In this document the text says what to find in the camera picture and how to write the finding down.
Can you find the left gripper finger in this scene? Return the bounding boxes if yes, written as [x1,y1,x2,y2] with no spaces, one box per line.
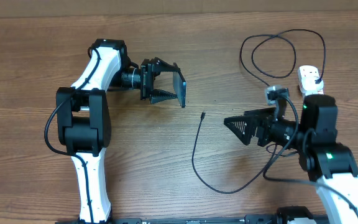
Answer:
[150,89,177,104]
[153,57,179,73]

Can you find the Galaxy smartphone teal screen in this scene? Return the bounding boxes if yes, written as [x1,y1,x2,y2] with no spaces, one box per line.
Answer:
[173,63,186,108]

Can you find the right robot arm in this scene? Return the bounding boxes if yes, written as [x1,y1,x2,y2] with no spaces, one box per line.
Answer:
[224,95,358,223]

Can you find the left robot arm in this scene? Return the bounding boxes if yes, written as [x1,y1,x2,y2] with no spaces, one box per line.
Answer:
[51,39,186,223]

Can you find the white charger plug adapter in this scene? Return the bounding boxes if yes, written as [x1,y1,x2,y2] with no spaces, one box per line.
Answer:
[299,77,324,97]

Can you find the white power strip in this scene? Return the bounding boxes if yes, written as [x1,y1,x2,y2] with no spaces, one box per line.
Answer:
[297,65,324,98]

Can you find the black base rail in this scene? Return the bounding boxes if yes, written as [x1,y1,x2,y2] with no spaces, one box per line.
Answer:
[54,205,329,224]

